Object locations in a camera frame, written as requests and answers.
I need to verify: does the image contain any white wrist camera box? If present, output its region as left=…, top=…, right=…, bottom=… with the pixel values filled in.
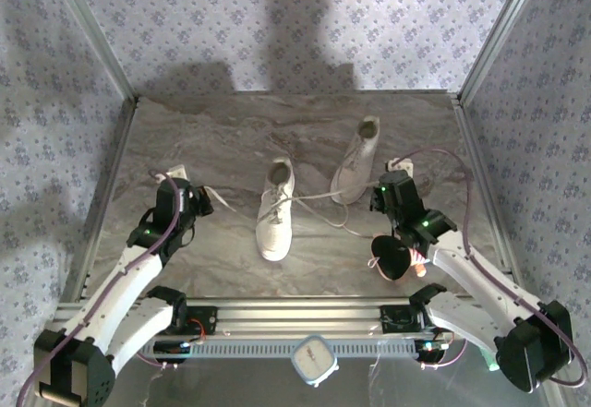
left=385, top=157, right=416, bottom=174
left=155, top=162, right=190, bottom=182

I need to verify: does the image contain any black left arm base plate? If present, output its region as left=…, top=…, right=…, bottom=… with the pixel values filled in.
left=170, top=305, right=219, bottom=336

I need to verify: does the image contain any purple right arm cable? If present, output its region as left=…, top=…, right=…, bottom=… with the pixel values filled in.
left=404, top=147, right=589, bottom=388

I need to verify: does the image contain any black left controller board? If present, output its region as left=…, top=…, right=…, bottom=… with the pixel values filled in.
left=153, top=340, right=195, bottom=365

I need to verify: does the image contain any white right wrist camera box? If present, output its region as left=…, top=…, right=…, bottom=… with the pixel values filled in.
left=385, top=157, right=416, bottom=174

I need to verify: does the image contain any aluminium frame post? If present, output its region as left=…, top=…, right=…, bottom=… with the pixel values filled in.
left=45, top=0, right=140, bottom=106
left=455, top=0, right=547, bottom=106

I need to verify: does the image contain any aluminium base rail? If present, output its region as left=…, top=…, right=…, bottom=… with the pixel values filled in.
left=54, top=298, right=509, bottom=342

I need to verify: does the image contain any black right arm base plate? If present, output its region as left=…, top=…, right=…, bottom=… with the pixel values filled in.
left=380, top=304, right=444, bottom=335

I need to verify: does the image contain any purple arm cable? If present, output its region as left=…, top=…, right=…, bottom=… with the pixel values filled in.
left=18, top=170, right=182, bottom=407
left=404, top=147, right=589, bottom=388

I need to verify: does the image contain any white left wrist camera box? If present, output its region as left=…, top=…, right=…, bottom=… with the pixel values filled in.
left=155, top=162, right=190, bottom=182

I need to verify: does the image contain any grey slotted cable duct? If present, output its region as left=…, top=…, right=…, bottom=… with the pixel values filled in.
left=138, top=338, right=419, bottom=358

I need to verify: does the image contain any black-haired plush doll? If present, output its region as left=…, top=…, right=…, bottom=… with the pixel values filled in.
left=368, top=233, right=430, bottom=283

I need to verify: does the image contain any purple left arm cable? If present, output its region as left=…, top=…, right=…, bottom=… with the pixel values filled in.
left=18, top=170, right=182, bottom=407

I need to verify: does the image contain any aluminium side frame rail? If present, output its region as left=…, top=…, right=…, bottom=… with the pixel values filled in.
left=58, top=96, right=140, bottom=306
left=452, top=95, right=528, bottom=302

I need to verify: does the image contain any white lace-up sneaker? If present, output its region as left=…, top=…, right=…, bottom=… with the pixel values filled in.
left=205, top=156, right=379, bottom=263
left=295, top=117, right=382, bottom=241

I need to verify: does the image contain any blue and white square clock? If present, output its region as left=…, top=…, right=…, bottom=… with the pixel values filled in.
left=290, top=334, right=341, bottom=389

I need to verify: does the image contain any black right controller board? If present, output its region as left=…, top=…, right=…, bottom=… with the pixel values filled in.
left=414, top=338, right=450, bottom=365

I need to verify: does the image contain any black controller board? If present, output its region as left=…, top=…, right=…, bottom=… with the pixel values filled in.
left=414, top=338, right=450, bottom=365
left=153, top=340, right=195, bottom=365

